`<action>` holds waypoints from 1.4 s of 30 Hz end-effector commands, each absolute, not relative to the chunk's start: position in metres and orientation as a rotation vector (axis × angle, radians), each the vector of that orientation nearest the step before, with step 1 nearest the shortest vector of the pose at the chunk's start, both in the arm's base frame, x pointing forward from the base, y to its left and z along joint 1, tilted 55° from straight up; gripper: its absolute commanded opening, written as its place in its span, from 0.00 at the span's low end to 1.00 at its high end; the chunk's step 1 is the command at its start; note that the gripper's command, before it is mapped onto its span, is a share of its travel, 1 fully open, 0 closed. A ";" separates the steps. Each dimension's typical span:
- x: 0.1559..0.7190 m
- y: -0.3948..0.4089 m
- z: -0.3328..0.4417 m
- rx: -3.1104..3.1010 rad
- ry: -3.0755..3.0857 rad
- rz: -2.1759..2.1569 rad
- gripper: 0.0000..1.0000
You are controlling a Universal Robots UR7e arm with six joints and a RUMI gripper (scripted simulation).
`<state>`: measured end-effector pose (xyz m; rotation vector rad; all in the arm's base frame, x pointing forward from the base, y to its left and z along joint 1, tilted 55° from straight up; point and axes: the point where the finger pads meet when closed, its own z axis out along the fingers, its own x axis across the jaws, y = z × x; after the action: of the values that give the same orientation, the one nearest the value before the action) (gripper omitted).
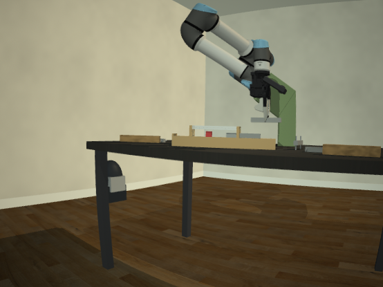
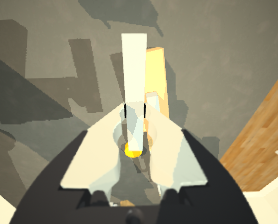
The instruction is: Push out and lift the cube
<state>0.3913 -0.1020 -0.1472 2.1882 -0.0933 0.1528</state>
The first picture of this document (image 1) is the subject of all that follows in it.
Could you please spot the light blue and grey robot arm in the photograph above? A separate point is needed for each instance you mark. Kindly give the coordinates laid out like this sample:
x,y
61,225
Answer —
x,y
254,54

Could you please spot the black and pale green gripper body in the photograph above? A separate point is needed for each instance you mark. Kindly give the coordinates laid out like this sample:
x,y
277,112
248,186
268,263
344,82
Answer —
x,y
258,86

